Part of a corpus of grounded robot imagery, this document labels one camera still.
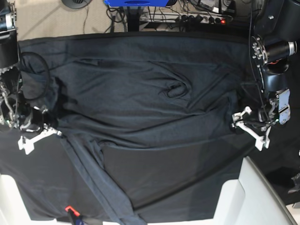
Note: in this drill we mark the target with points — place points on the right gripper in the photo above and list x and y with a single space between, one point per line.
34 119

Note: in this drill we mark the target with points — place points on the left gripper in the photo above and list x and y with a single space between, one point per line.
261 118

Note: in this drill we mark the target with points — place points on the dark grey T-shirt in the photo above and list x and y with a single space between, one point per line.
140 105

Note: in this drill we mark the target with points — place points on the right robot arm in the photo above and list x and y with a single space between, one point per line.
15 109

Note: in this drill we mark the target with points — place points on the white chair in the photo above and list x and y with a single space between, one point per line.
250 200

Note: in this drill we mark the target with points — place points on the black table cloth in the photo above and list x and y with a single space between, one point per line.
175 182

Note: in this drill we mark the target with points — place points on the grey round floor base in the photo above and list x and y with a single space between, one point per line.
76 4

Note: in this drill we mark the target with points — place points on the blue plastic bin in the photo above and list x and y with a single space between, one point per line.
136 3

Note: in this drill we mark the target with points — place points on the white power strip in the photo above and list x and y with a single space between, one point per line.
164 17

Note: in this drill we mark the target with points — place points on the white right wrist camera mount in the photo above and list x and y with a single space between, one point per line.
28 144

